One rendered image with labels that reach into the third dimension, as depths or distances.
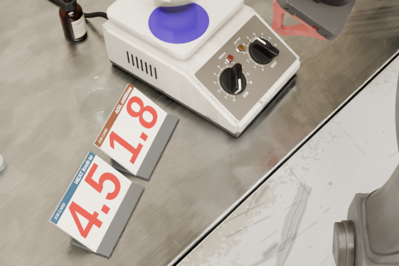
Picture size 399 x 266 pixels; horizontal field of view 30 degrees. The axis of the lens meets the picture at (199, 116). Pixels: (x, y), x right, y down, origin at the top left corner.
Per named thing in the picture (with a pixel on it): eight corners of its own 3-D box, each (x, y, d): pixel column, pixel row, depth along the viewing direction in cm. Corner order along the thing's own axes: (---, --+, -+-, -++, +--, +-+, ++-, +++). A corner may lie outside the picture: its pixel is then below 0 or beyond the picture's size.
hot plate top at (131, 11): (248, 1, 87) (248, -5, 86) (183, 63, 81) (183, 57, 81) (168, -39, 92) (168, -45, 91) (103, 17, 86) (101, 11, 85)
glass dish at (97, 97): (92, 130, 86) (89, 119, 84) (70, 100, 89) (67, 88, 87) (133, 110, 88) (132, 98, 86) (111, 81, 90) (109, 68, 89)
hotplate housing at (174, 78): (301, 72, 90) (306, 25, 84) (237, 142, 84) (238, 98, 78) (160, -3, 99) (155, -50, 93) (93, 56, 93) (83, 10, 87)
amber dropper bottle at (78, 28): (60, 40, 95) (50, -1, 89) (68, 23, 97) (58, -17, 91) (83, 43, 94) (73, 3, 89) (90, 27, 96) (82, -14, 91)
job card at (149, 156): (179, 119, 87) (177, 96, 83) (148, 180, 81) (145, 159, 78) (131, 105, 88) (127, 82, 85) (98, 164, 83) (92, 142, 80)
